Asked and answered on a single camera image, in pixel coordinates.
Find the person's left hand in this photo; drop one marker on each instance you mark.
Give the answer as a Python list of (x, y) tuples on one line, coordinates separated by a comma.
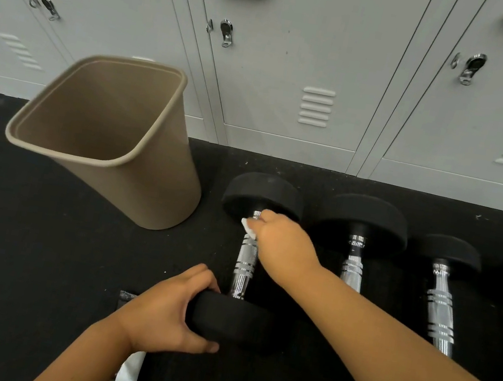
[(159, 311)]

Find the person's right hand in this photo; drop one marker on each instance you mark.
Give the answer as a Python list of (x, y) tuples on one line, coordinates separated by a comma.
[(284, 251)]

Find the person's left thumb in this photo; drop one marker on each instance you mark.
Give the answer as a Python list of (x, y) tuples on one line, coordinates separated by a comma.
[(199, 343)]

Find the person's right fingers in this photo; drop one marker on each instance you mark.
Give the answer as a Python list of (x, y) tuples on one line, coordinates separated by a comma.
[(268, 222)]

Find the white wipe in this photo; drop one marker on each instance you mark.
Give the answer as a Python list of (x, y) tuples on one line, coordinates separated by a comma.
[(247, 228)]

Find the person's left forearm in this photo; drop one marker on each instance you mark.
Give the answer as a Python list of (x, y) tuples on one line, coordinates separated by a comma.
[(84, 357)]

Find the person's right forearm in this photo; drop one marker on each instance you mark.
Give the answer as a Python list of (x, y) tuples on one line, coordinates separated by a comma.
[(395, 365)]

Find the black and white wipes packet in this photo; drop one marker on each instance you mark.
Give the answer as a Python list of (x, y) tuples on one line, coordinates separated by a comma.
[(128, 371)]

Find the tan plastic wastebasket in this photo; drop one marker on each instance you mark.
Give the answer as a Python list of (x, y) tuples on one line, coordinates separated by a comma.
[(115, 112)]

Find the chrome locker latch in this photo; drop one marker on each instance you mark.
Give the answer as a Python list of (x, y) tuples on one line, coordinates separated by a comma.
[(49, 7), (226, 32), (471, 68)]

